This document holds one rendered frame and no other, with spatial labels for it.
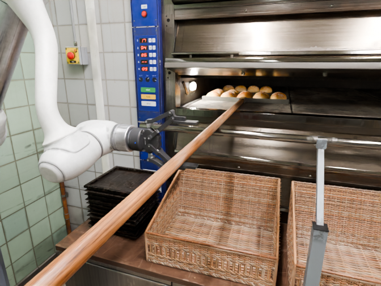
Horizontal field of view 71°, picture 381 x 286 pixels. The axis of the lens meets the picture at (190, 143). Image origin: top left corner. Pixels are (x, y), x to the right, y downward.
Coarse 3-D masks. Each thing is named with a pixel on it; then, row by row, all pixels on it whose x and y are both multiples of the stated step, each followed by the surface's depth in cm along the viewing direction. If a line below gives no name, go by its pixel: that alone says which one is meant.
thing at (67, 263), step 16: (208, 128) 92; (192, 144) 76; (176, 160) 64; (160, 176) 56; (144, 192) 49; (128, 208) 44; (96, 224) 39; (112, 224) 40; (80, 240) 35; (96, 240) 37; (64, 256) 33; (80, 256) 34; (48, 272) 30; (64, 272) 31
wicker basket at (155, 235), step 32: (192, 192) 151; (224, 192) 146; (256, 192) 141; (160, 224) 129; (192, 224) 143; (224, 224) 144; (256, 224) 141; (160, 256) 115; (192, 256) 120; (224, 256) 105; (256, 256) 101
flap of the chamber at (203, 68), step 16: (176, 64) 126; (192, 64) 123; (208, 64) 121; (224, 64) 119; (240, 64) 116; (256, 64) 114; (272, 64) 112; (288, 64) 110; (304, 64) 108; (320, 64) 106; (336, 64) 105; (352, 64) 103; (368, 64) 101
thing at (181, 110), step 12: (180, 108) 147; (192, 108) 146; (204, 108) 146; (264, 120) 134; (276, 120) 132; (288, 120) 130; (300, 120) 128; (312, 120) 127; (324, 120) 125; (336, 120) 123; (348, 120) 122; (360, 120) 120; (372, 120) 119
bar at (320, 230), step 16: (176, 128) 110; (192, 128) 108; (320, 144) 92; (336, 144) 92; (352, 144) 90; (368, 144) 88; (320, 160) 91; (320, 176) 88; (320, 192) 86; (320, 208) 83; (320, 224) 81; (320, 240) 79; (320, 256) 81; (320, 272) 82
